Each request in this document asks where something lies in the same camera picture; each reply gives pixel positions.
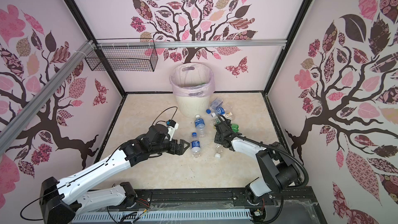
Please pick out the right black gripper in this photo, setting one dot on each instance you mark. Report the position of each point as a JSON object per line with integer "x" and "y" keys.
{"x": 216, "y": 139}

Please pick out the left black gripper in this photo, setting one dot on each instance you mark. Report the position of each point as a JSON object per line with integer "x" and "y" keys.
{"x": 181, "y": 151}

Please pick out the Pepsi water bottle blue label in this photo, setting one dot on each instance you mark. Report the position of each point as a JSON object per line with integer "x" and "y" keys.
{"x": 195, "y": 145}

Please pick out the clear crushed bottle white cap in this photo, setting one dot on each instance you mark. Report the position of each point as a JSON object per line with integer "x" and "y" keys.
{"x": 218, "y": 151}

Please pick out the clear bottle bird label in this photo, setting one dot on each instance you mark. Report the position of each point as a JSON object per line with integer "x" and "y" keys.
{"x": 229, "y": 115}

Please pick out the Pocari Sweat bottle white cap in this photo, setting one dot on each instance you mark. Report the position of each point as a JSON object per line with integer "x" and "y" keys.
{"x": 200, "y": 126}

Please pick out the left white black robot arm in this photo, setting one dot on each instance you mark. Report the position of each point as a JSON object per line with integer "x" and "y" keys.
{"x": 64, "y": 199}

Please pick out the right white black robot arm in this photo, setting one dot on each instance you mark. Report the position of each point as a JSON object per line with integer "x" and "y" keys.
{"x": 278, "y": 170}

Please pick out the Pocari bottle near bin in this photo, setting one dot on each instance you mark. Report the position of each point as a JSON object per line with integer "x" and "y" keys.
{"x": 220, "y": 111}

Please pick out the white ribbed waste bin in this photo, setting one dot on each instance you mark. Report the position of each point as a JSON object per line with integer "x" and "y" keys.
{"x": 192, "y": 106}

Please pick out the pink plastic bin liner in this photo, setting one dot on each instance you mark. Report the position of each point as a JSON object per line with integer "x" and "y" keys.
{"x": 185, "y": 79}

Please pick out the crushed clear bottle blue cap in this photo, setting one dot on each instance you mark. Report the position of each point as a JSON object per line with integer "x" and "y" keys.
{"x": 214, "y": 105}

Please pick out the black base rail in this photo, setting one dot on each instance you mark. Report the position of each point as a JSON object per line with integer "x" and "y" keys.
{"x": 236, "y": 196}

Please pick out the white slotted cable duct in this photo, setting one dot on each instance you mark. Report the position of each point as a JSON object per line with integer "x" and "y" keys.
{"x": 140, "y": 217}

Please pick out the aluminium horizontal back rail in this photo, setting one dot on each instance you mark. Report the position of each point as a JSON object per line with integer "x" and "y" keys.
{"x": 194, "y": 44}

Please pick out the black wire mesh basket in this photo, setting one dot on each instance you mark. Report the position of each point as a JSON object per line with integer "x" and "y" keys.
{"x": 123, "y": 54}

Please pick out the aluminium left side rail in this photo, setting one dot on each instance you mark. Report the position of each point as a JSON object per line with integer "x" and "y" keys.
{"x": 18, "y": 124}

